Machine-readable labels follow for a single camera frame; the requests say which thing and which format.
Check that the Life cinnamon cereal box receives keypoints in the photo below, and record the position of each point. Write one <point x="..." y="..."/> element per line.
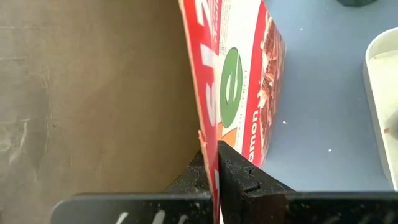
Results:
<point x="236" y="62"/>

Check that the white plastic bin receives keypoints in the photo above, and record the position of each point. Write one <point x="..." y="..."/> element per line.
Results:
<point x="382" y="93"/>

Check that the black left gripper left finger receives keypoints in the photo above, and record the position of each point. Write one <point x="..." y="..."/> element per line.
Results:
<point x="140" y="208"/>

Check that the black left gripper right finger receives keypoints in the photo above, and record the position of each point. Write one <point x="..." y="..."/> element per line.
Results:
<point x="242" y="193"/>

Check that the green faceted plastic cup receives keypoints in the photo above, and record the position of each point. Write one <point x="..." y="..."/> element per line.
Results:
<point x="354" y="2"/>

